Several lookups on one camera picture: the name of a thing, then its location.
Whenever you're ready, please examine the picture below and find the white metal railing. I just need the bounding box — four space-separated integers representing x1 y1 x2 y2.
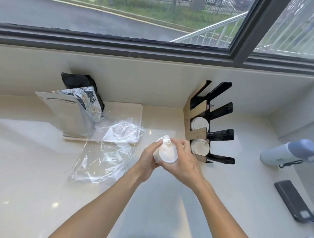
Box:
170 11 314 53

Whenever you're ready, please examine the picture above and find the person's left hand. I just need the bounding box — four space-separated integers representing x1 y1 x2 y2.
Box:
136 141 164 182

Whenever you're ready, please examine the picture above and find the person's right forearm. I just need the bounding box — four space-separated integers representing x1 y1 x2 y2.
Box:
192 180 249 238

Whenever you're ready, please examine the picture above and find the dark grey phone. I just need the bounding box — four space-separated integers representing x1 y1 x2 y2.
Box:
274 180 314 224

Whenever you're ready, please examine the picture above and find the black cup holder rack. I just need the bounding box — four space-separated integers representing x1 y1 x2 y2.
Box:
190 81 236 165

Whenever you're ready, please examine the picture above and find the pale blue hair dryer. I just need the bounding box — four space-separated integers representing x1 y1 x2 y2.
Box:
260 139 314 169

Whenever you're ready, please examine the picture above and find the brown cardboard sheet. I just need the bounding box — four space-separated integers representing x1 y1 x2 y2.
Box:
183 80 213 163

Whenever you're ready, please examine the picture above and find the person's right hand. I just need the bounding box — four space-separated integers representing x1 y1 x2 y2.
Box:
161 138 205 190

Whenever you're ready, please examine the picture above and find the person's left forearm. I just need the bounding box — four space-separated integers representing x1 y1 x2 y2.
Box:
49 172 148 238

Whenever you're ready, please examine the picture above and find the black foil bag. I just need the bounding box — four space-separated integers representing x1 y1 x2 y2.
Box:
60 72 105 112

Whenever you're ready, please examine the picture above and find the crinkled silver foil bag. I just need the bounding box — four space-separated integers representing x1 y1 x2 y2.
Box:
52 86 106 123

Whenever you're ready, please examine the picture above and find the white lidded cup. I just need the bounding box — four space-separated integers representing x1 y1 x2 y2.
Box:
153 135 179 164

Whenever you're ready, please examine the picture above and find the clear plastic bag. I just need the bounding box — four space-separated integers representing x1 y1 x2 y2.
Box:
67 117 146 185

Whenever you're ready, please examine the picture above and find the flat silver foil pouch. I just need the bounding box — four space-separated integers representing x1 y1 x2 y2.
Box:
35 91 96 138

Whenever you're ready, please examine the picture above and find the white plastic tray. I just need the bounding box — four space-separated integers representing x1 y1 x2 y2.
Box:
61 102 144 145

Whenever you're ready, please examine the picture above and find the dark window frame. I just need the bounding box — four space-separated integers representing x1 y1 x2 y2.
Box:
0 0 314 76

